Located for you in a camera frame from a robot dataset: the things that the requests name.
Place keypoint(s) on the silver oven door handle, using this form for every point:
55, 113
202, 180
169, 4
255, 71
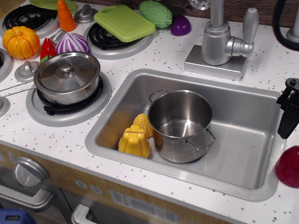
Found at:
40, 202

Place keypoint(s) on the steel saucepan with lid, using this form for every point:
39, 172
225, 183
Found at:
67, 78

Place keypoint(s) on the purple striped toy onion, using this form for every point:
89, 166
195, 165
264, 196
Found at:
72, 42

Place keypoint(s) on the silver stove knob back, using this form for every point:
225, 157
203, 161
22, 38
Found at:
85, 14

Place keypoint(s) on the silver sink basin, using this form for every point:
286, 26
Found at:
245, 123

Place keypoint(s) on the green toy plate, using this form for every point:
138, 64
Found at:
52, 4

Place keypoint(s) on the back right stove burner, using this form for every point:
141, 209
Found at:
105, 46

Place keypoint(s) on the dark red sweet potato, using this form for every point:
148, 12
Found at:
287, 167

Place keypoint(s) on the red toy watermelon slice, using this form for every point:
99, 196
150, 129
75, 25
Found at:
47, 50

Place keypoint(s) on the yellow toy corn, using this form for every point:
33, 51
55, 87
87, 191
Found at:
142, 121

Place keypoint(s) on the back left stove burner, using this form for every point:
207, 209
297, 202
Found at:
43, 21

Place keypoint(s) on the green toy cutting board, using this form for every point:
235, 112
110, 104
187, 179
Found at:
124, 23

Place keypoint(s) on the green toy bitter gourd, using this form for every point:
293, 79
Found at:
156, 13

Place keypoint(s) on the silver stove knob middle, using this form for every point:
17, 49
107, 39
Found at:
26, 71

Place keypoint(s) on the purple toy eggplant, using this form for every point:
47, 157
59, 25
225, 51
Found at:
180, 25

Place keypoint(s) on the orange toy pumpkin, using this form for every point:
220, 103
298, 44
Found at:
21, 42

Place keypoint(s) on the silver oven dial knob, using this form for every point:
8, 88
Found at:
28, 173

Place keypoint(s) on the silver toy faucet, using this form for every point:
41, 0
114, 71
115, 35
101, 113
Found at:
221, 54

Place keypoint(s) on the front right stove burner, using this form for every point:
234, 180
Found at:
50, 115

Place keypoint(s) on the orange toy carrot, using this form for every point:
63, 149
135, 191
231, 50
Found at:
65, 17

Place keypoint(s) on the yellow toy bell pepper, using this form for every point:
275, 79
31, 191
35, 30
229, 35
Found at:
134, 141

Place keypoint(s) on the steel pot in sink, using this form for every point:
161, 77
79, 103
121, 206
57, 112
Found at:
181, 120

